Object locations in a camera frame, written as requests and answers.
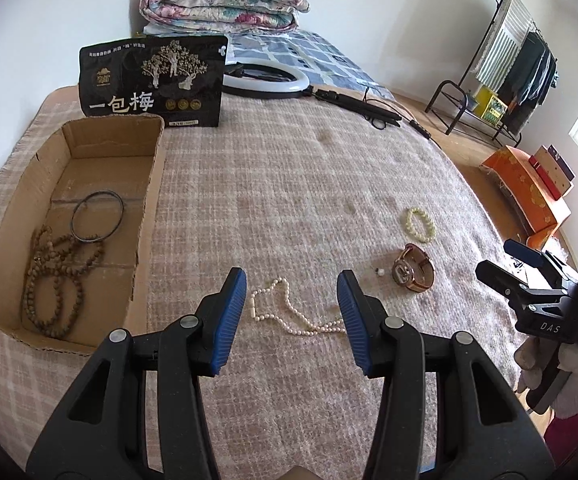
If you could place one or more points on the person's right hand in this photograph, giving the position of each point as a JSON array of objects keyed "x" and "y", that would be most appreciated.
[{"x": 576, "y": 385}]

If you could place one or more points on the striped hanging cloth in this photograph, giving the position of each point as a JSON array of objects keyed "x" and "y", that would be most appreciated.
[{"x": 504, "y": 45}]

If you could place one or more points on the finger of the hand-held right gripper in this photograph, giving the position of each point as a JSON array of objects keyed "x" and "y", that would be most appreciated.
[
  {"x": 526, "y": 252},
  {"x": 506, "y": 285}
]

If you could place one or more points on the dark hanging clothes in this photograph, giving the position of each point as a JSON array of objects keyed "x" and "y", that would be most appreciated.
[{"x": 529, "y": 75}]

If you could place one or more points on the cardboard box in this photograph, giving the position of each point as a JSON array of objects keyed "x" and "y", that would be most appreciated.
[{"x": 104, "y": 170}]

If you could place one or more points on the black folded tripod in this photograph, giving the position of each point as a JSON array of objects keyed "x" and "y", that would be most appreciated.
[{"x": 349, "y": 103}]

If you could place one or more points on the folded floral quilt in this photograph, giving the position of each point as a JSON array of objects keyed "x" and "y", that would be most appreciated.
[{"x": 219, "y": 0}]

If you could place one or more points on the tan flat box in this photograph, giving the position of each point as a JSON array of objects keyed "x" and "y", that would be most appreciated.
[{"x": 551, "y": 172}]

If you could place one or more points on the pink plaid blanket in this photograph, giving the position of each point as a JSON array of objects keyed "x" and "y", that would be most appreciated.
[{"x": 294, "y": 185}]

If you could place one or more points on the orange patterned box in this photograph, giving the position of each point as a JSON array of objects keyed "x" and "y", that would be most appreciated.
[{"x": 524, "y": 185}]

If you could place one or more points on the black snack bag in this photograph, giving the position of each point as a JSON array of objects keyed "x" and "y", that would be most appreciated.
[{"x": 119, "y": 105}]

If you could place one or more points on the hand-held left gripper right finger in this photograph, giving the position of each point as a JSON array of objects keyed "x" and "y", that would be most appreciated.
[{"x": 356, "y": 325}]

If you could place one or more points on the black bangle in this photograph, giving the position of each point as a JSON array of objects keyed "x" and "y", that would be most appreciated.
[{"x": 100, "y": 191}]

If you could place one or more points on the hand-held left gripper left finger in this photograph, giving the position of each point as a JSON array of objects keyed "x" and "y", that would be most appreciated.
[{"x": 226, "y": 325}]

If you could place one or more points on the yellow box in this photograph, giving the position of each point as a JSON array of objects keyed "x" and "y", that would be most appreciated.
[{"x": 489, "y": 106}]

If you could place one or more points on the blue patchwork blanket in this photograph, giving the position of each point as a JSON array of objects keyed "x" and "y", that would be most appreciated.
[{"x": 309, "y": 55}]

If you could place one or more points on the black metal clothes rack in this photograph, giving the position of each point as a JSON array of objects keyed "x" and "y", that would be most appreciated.
[{"x": 441, "y": 92}]

